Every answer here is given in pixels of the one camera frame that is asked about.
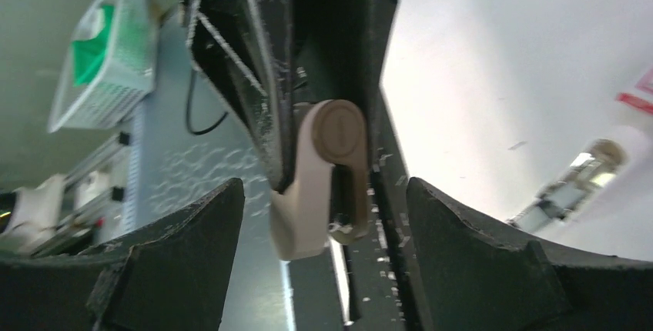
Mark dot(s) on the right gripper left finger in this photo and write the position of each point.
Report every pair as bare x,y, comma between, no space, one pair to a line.
172,274

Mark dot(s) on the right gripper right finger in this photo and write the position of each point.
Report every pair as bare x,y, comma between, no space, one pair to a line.
479,273

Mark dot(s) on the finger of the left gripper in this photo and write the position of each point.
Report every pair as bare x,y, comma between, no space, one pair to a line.
245,49
341,45

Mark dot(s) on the beige mini stapler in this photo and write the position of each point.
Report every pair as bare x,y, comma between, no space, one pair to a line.
588,173
328,196

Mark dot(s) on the red white staple box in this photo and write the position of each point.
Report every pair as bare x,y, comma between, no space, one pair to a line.
635,98

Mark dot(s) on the white plastic basket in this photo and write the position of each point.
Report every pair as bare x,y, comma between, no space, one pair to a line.
108,67

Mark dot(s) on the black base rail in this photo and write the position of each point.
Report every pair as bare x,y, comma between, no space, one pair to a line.
381,291

